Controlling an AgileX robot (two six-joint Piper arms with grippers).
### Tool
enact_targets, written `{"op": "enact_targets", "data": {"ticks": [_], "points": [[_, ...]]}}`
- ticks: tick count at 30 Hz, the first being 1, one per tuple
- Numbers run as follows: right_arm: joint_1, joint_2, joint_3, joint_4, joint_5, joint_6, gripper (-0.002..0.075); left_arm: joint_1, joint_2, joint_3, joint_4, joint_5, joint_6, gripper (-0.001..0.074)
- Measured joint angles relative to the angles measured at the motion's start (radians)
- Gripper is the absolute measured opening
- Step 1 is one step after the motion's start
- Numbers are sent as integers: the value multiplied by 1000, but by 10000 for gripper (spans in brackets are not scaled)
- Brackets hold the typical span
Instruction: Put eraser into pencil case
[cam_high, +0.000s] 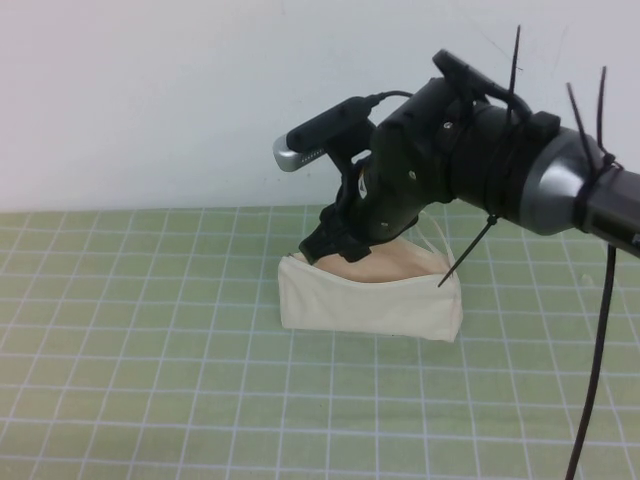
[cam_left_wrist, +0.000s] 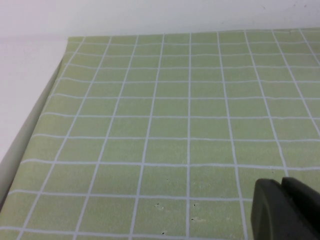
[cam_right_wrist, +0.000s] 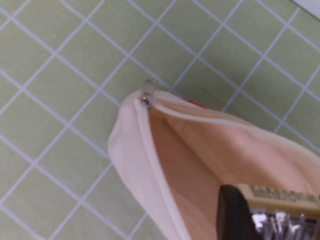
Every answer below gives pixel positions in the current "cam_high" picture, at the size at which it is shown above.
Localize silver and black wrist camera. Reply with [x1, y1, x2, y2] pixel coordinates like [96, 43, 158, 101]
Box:
[272, 94, 377, 174]

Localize thin black camera cable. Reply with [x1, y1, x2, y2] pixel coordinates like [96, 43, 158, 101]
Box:
[367, 89, 416, 105]

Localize black zip tie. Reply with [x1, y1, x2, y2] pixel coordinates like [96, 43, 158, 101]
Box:
[565, 66, 624, 174]
[436, 213, 499, 289]
[504, 24, 522, 124]

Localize green grid cutting mat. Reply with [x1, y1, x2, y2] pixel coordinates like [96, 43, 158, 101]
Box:
[0, 198, 640, 480]

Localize cream fabric pencil case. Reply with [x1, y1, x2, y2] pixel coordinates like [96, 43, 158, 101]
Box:
[277, 212, 464, 345]

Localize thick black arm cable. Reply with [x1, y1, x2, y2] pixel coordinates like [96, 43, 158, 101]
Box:
[563, 243, 619, 480]

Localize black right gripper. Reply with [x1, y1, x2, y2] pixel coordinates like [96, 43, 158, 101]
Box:
[298, 77, 469, 265]

